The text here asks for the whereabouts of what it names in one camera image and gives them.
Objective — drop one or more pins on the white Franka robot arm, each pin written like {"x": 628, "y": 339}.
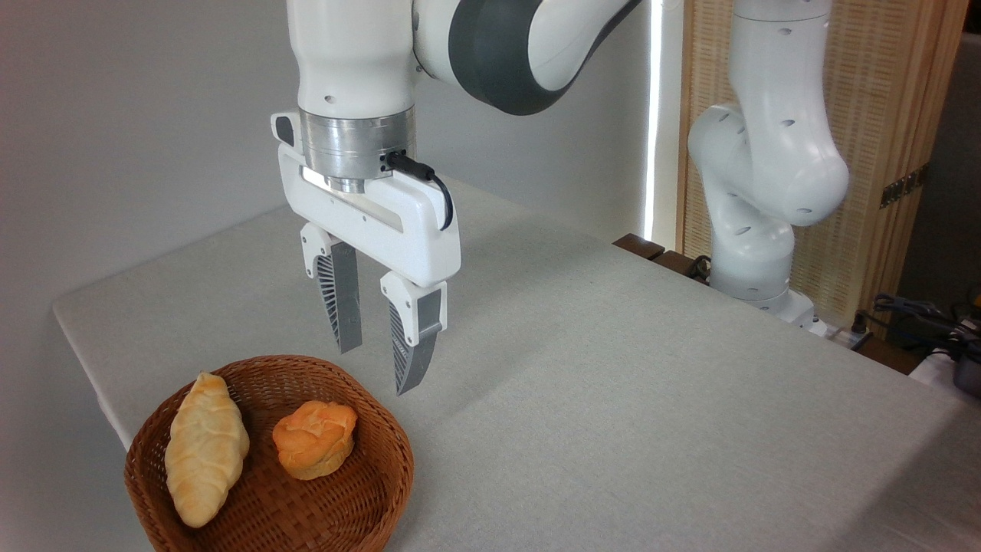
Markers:
{"x": 774, "y": 153}

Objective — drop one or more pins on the white vertical frame post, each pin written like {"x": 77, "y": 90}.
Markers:
{"x": 665, "y": 115}

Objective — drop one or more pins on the long pale bread loaf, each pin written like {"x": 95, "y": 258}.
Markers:
{"x": 205, "y": 452}

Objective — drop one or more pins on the light wooden slatted screen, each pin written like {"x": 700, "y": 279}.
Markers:
{"x": 881, "y": 115}

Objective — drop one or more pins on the grey tablecloth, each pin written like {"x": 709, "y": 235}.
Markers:
{"x": 613, "y": 422}

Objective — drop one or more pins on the brown woven wicker basket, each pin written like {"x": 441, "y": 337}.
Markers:
{"x": 322, "y": 506}

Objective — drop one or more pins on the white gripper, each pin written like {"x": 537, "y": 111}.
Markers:
{"x": 398, "y": 230}

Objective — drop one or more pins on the round orange bread bun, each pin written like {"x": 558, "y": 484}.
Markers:
{"x": 316, "y": 438}

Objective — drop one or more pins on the dark metal hinge bracket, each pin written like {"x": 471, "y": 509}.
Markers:
{"x": 904, "y": 186}

